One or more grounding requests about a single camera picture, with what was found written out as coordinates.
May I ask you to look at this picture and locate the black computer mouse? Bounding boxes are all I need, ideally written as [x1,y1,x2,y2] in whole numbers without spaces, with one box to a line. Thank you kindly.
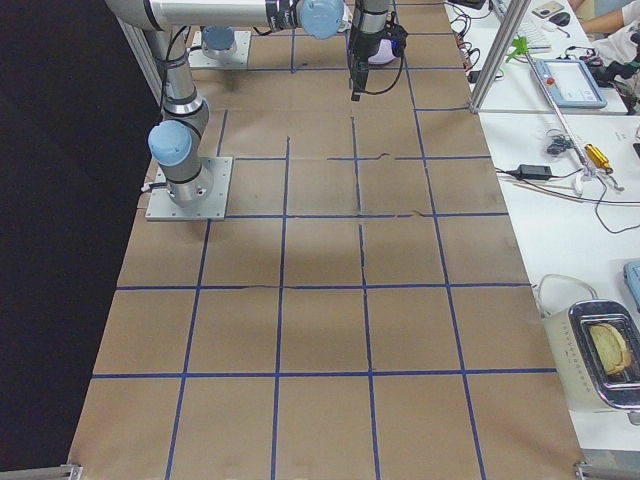
[548,11,571,27]

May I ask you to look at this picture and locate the aluminium frame post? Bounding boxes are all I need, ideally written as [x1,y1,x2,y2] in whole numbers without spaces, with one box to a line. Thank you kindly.
[469,0,530,113]

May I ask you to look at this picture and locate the black power adapter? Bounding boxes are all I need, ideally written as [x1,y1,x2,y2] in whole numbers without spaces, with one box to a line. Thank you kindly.
[516,164,553,181]

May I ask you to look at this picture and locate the lilac plate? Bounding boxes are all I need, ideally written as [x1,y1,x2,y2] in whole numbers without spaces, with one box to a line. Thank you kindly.
[368,39,398,66]

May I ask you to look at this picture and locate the green-handled reacher stick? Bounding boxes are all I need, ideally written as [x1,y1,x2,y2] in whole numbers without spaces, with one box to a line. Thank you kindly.
[507,37,624,192]

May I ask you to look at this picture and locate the blue teach pendant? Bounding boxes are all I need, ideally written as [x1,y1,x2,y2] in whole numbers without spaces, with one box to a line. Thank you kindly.
[534,59,607,109]

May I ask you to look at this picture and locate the toast slice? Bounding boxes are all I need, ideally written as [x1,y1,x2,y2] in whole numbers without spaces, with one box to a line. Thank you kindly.
[589,323,631,375]

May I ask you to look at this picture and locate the yellow tool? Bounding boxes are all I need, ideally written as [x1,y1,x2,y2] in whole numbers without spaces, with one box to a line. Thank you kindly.
[584,144,613,174]

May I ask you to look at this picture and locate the brown paper table cover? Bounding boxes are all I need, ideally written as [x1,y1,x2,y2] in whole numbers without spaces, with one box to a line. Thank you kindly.
[69,1,580,479]

